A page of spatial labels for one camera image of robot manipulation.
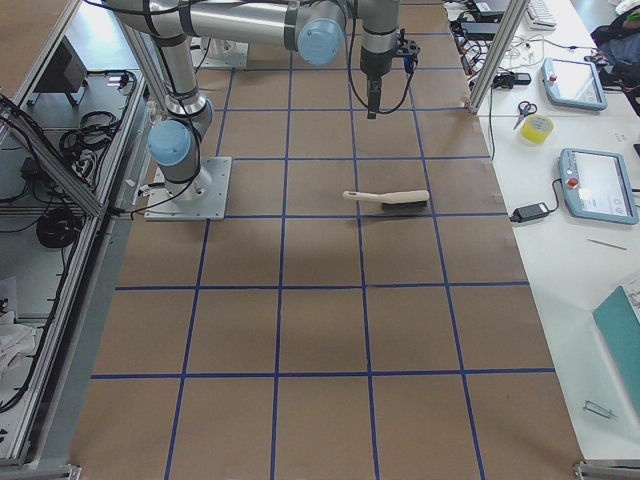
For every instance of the black power adapter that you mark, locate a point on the black power adapter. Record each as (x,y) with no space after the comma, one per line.
(529,212)

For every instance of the thin metal rod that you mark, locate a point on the thin metal rod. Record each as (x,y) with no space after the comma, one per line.
(607,244)

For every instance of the yellow tape roll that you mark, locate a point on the yellow tape roll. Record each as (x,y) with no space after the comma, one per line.
(537,128)

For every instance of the aluminium frame post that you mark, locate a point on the aluminium frame post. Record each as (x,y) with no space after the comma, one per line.
(506,31)

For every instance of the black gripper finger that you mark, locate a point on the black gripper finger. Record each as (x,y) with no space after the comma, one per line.
(373,104)

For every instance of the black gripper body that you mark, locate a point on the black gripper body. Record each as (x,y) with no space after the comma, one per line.
(373,62)

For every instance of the teach pendant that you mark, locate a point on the teach pendant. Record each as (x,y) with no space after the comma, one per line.
(574,84)
(596,186)

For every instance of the black handled scissors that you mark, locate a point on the black handled scissors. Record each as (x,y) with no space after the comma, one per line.
(525,109)

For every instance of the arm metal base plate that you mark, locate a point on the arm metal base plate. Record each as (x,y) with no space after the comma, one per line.
(210,53)
(205,198)

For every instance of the near teach pendant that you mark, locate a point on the near teach pendant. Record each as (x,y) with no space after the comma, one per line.
(596,186)

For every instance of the white crumpled cloth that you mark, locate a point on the white crumpled cloth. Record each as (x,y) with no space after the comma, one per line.
(17,340)

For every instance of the beige hand brush black bristles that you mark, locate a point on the beige hand brush black bristles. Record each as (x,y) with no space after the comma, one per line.
(391,201)

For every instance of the far teach pendant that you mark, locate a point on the far teach pendant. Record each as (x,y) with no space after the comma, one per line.
(574,84)

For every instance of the teal notebook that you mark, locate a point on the teal notebook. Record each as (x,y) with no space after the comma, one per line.
(617,318)

